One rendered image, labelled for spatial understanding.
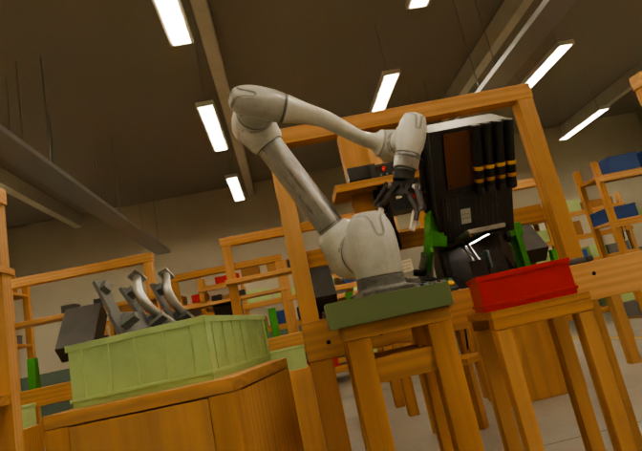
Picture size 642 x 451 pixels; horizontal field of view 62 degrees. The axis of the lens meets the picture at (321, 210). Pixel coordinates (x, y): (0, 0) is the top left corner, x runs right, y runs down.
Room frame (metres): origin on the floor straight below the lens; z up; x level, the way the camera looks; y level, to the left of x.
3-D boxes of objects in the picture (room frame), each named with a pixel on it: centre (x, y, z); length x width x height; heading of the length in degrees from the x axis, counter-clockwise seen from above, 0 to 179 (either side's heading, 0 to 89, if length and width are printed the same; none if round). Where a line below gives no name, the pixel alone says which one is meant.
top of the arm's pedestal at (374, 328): (1.75, -0.14, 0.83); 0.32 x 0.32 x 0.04; 3
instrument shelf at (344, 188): (2.76, -0.53, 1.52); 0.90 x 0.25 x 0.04; 94
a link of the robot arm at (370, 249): (1.76, -0.14, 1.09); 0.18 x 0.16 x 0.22; 18
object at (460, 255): (2.64, -0.65, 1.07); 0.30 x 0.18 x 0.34; 94
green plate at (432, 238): (2.43, -0.48, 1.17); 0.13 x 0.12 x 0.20; 94
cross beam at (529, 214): (2.86, -0.52, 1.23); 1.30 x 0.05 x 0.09; 94
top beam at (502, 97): (2.80, -0.53, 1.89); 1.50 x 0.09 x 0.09; 94
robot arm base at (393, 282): (1.76, -0.16, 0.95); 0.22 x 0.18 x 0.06; 104
